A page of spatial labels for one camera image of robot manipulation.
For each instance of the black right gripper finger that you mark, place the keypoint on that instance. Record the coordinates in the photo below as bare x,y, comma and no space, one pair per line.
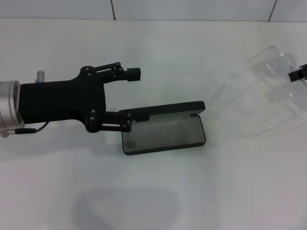
297,75

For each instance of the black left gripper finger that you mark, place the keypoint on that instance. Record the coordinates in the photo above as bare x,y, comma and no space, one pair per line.
133,74

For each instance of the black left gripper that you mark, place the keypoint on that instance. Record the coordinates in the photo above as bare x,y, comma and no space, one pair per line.
60,100

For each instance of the clear plastic glasses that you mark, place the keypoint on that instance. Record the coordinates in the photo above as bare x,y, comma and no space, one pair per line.
275,62

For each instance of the black glasses case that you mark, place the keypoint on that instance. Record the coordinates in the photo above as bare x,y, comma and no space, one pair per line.
165,136

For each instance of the small clear cylindrical fitting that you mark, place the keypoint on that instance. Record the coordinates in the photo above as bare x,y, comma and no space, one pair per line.
40,76

